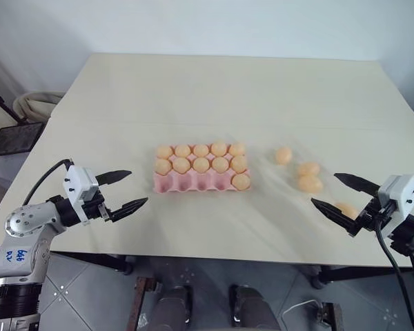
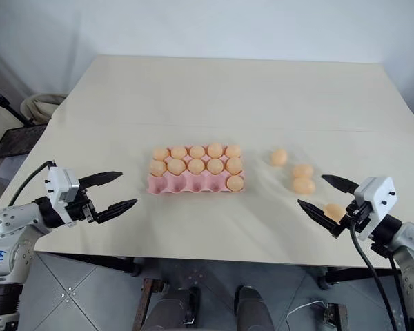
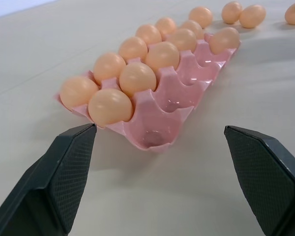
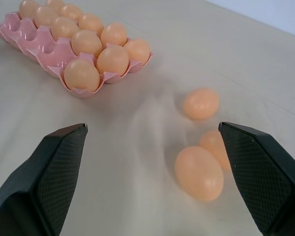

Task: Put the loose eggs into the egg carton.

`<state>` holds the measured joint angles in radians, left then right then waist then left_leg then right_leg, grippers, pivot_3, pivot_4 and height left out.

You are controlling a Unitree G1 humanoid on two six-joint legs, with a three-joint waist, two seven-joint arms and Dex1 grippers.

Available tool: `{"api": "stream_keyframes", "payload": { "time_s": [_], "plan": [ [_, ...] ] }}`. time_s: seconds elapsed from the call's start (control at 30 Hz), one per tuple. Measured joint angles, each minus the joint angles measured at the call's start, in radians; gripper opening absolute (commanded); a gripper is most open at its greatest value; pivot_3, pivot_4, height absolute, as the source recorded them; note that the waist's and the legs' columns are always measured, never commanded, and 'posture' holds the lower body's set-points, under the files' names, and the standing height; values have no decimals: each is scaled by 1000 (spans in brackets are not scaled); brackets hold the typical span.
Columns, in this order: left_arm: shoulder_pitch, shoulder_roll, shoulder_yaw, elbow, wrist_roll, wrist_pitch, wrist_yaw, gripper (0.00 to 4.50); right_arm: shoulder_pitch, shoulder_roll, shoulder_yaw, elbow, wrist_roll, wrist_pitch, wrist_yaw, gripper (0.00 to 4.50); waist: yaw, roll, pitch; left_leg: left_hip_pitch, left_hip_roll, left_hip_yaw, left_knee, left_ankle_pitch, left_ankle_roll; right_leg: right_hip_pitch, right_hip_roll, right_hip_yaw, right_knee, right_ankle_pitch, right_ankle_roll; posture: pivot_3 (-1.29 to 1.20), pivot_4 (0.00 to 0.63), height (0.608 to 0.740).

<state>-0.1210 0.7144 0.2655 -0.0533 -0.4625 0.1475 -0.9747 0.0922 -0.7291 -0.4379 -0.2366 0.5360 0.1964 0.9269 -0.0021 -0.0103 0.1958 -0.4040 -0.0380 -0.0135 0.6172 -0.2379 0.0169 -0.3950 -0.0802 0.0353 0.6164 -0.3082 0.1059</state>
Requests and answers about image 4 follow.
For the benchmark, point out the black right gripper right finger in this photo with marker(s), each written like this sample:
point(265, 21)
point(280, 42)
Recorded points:
point(263, 177)

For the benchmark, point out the pink plastic egg tray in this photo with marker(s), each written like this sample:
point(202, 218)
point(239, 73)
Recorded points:
point(43, 50)

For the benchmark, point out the orange plastic egg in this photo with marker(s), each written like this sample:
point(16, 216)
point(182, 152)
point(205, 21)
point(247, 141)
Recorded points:
point(215, 147)
point(91, 23)
point(86, 43)
point(71, 11)
point(81, 73)
point(28, 8)
point(54, 3)
point(113, 33)
point(63, 27)
point(199, 180)
point(201, 103)
point(137, 52)
point(112, 61)
point(45, 15)

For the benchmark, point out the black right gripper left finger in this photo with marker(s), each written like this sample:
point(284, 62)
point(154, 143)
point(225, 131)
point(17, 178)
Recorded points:
point(34, 182)

